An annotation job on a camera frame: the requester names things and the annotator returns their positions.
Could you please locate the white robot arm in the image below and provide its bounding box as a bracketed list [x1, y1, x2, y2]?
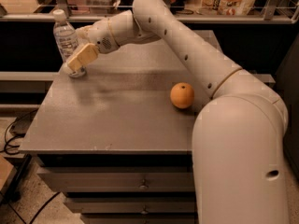
[63, 0, 290, 224]

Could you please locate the metal railing shelf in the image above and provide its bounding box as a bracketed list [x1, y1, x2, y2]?
[0, 0, 299, 24]

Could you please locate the clear plastic water bottle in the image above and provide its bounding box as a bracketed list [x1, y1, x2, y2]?
[53, 9, 86, 77]

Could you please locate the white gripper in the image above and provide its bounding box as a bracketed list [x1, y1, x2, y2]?
[63, 19, 120, 74]

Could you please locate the black cables left floor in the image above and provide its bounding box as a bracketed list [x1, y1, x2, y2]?
[0, 109, 62, 224]

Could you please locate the orange fruit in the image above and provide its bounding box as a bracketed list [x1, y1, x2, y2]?
[170, 82, 194, 109]

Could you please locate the grey drawer cabinet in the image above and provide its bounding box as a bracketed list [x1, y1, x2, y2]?
[21, 40, 209, 224]

